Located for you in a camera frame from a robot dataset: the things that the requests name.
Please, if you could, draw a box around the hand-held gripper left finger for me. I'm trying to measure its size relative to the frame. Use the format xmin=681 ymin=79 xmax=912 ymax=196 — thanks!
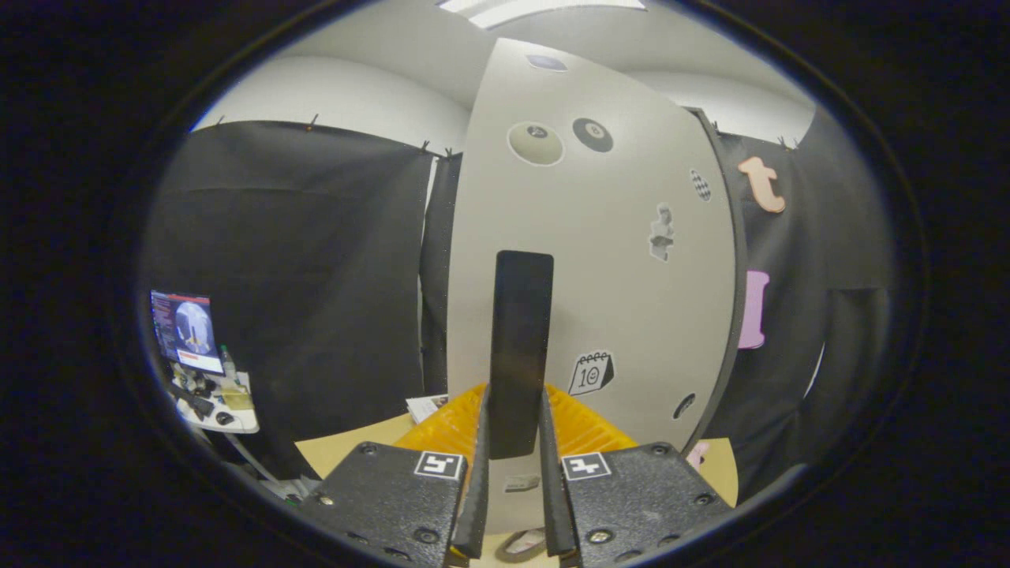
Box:
xmin=303 ymin=383 xmax=491 ymax=564

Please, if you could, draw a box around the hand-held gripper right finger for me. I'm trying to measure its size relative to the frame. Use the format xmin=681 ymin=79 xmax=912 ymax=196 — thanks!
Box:
xmin=538 ymin=383 xmax=735 ymax=568

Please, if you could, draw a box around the brown fuzzy shoe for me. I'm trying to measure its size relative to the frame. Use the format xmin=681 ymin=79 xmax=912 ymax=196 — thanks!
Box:
xmin=495 ymin=527 xmax=553 ymax=563

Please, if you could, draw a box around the white shoe cabinet door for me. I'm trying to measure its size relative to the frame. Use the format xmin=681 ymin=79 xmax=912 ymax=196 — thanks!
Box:
xmin=445 ymin=37 xmax=739 ymax=539

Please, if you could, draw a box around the grey shoe cabinet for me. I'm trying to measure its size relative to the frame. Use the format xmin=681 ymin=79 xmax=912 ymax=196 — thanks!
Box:
xmin=690 ymin=105 xmax=752 ymax=443

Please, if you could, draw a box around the white book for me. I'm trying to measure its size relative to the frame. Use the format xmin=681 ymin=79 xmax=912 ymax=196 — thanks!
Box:
xmin=406 ymin=394 xmax=450 ymax=425

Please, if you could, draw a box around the black backdrop cloth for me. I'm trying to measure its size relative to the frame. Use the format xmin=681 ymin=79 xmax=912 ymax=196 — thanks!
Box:
xmin=138 ymin=106 xmax=896 ymax=506

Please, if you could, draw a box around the large ceiling light panel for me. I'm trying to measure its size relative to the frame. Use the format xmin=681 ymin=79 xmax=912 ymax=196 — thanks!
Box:
xmin=438 ymin=0 xmax=648 ymax=30

